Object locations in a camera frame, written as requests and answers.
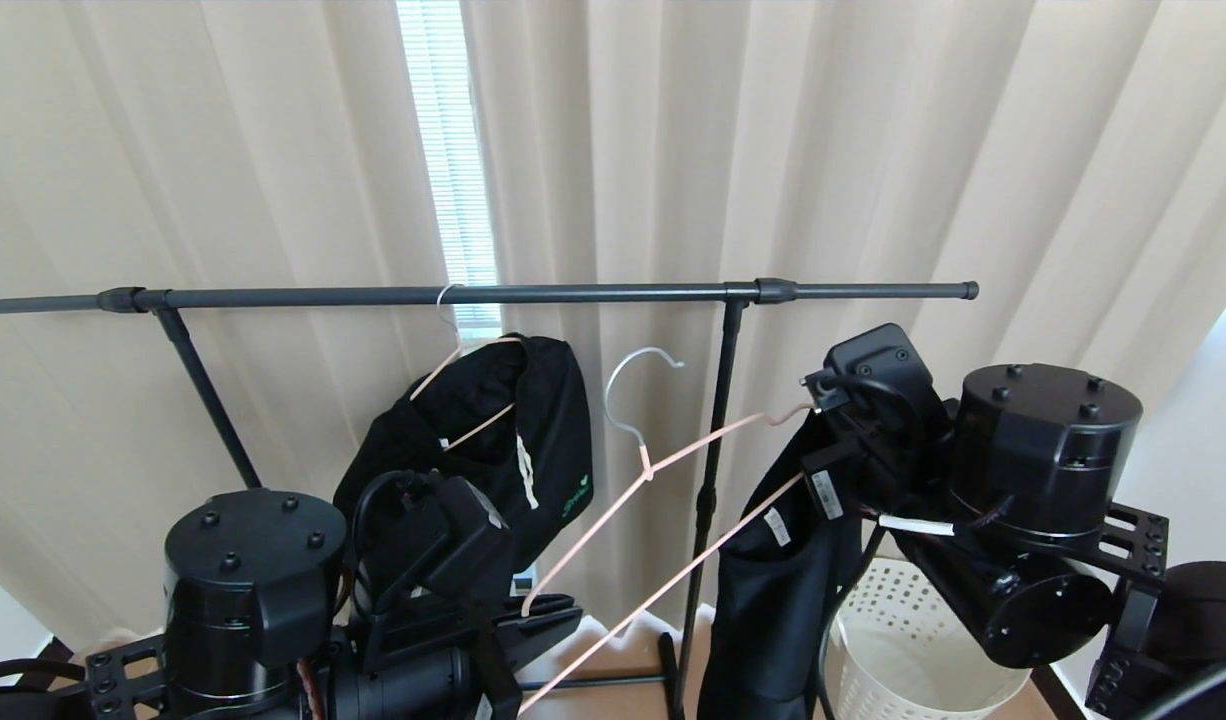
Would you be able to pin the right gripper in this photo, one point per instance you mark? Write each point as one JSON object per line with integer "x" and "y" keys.
{"x": 873, "y": 480}

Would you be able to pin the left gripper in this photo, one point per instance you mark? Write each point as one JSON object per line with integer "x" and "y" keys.
{"x": 403, "y": 685}

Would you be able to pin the black garment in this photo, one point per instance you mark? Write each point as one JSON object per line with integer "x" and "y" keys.
{"x": 773, "y": 620}

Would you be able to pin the pink clothes hanger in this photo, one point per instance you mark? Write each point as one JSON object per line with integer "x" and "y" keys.
{"x": 435, "y": 375}
{"x": 645, "y": 466}

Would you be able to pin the black shorts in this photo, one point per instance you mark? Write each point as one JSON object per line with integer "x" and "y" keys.
{"x": 553, "y": 440}

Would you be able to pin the white laundry basket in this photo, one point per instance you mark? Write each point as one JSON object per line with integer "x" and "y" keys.
{"x": 923, "y": 670}

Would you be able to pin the black clothes rack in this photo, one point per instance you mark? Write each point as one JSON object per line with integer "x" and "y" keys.
{"x": 323, "y": 296}

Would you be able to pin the beige curtain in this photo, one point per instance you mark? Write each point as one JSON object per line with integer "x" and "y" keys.
{"x": 173, "y": 150}
{"x": 823, "y": 130}

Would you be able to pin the window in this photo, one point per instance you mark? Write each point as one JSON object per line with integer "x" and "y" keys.
{"x": 453, "y": 150}

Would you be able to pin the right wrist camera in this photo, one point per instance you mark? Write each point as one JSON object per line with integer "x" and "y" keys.
{"x": 878, "y": 365}

